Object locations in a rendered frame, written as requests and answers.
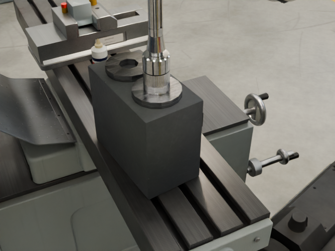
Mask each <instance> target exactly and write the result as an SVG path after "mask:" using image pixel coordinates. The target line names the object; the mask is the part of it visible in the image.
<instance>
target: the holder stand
mask: <svg viewBox="0 0 335 251"><path fill-rule="evenodd" d="M142 53H143V51H142V50H136V51H132V52H124V53H119V54H116V55H114V56H111V57H110V58H109V59H107V60H104V61H101V62H97V63H94V64H91V65H89V66H88V72H89V80H90V88H91V96H92V104H93V112H94V120H95V128H96V136H97V139H98V140H99V141H100V142H101V144H102V145H103V146H104V147H105V148H106V150H107V151H108V152H109V153H110V154H111V156H112V157H113V158H114V159H115V160H116V161H117V163H118V164H119V165H120V166H121V167H122V169H123V170H124V171H125V172H126V173H127V175H128V176H129V177H130V178H131V179H132V181H133V182H134V183H135V184H136V185H137V187H138V188H139V189H140V190H141V191H142V192H143V194H144V195H145V196H146V197H147V198H148V199H152V198H154V197H156V196H158V195H160V194H162V193H164V192H166V191H168V190H170V189H172V188H174V187H177V186H179V185H181V184H183V183H185V182H187V181H189V180H191V179H194V178H196V177H197V176H198V175H199V165H200V148H201V131H202V114H203V99H201V98H200V97H199V96H198V95H196V94H195V93H194V92H193V91H191V90H190V89H189V88H188V87H186V86H185V85H184V84H183V83H182V82H180V81H179V80H178V79H177V78H175V77H174V76H173V75H172V74H170V90H169V91H168V92H167V93H165V94H163V95H157V96H156V95H150V94H148V93H146V92H145V91H144V89H143V63H142Z"/></svg>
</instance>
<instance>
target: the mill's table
mask: <svg viewBox="0 0 335 251"><path fill-rule="evenodd" d="M63 2H66V1H65V0H13V4H14V9H15V13H16V18H17V20H18V22H19V24H20V26H21V28H22V30H23V32H24V34H25V35H26V31H25V29H26V28H29V27H33V26H38V25H42V24H47V23H52V22H53V17H52V11H51V8H53V7H58V6H61V3H63ZM26 37H27V36H26ZM91 64H93V62H92V59H90V60H86V61H82V62H79V63H75V64H71V65H67V66H63V67H59V68H55V69H51V70H47V71H45V73H46V74H47V76H48V78H49V80H50V82H51V84H52V86H53V88H54V89H55V91H56V93H57V95H58V97H59V99H60V101H61V103H62V104H63V106H64V108H65V110H66V112H67V114H68V116H69V118H70V119H71V121H72V123H73V125H74V127H75V129H76V131H77V133H78V134H79V136H80V138H81V140H82V142H83V144H84V146H85V148H86V149H87V151H88V153H89V155H90V157H91V159H92V161H93V163H94V164H95V166H96V168H97V170H98V172H99V174H100V176H101V178H102V179H103V181H104V183H105V185H106V187H107V189H108V191H109V193H110V194H111V196H112V198H113V200H114V202H115V204H116V206H117V208H118V209H119V211H120V213H121V215H122V217H123V219H124V221H125V223H126V224H127V226H128V228H129V230H130V232H131V234H132V236H133V238H134V239H135V241H136V243H137V245H138V247H139V249H140V251H257V250H260V249H262V248H264V247H267V246H268V244H269V239H270V235H271V230H272V225H273V222H272V221H271V220H270V219H269V218H270V211H269V210H268V209H267V208H266V207H265V206H264V205H263V203H262V202H261V201H260V200H259V199H258V198H257V196H256V195H255V194H254V193H253V192H252V191H251V190H250V188H249V187H248V186H247V185H246V184H245V183H244V181H243V180H242V179H241V178H240V177H239V176H238V175H237V173H236V172H235V171H234V170H233V169H232V168H231V166H230V165H229V164H228V163H227V162H226V161H225V159H224V158H223V157H222V156H221V155H220V154H219V153H218V151H217V150H216V149H215V148H214V147H213V146H212V144H211V143H210V142H209V141H208V140H207V139H206V138H205V136H204V135H203V134H202V133H201V148H200V165H199V175H198V176H197V177H196V178H194V179H191V180H189V181H187V182H185V183H183V184H181V185H179V186H177V187H174V188H172V189H170V190H168V191H166V192H164V193H162V194H160V195H158V196H156V197H154V198H152V199H148V198H147V197H146V196H145V195H144V194H143V192H142V191H141V190H140V189H139V188H138V187H137V185H136V184H135V183H134V182H133V181H132V179H131V178H130V177H129V176H128V175H127V173H126V172H125V171H124V170H123V169H122V167H121V166H120V165H119V164H118V163H117V161H116V160H115V159H114V158H113V157H112V156H111V154H110V153H109V152H108V151H107V150H106V148H105V147H104V146H103V145H102V144H101V142H100V141H99V140H98V139H97V136H96V128H95V120H94V112H93V104H92V96H91V88H90V80H89V72H88V66H89V65H91Z"/></svg>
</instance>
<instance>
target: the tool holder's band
mask: <svg viewBox="0 0 335 251"><path fill-rule="evenodd" d="M142 60H143V62H144V63H146V64H147V65H151V66H161V65H164V64H166V63H168V62H169V61H170V53H169V52H168V51H167V50H165V51H163V55H162V56H159V57H153V56H151V55H150V54H149V51H147V50H145V51H144V52H143V53H142Z"/></svg>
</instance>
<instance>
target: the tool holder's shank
mask: <svg viewBox="0 0 335 251"><path fill-rule="evenodd" d="M165 49H166V46H165V40H164V35H163V0H148V41H147V51H149V54H150V55H151V56H153V57H159V56H162V55H163V51H165Z"/></svg>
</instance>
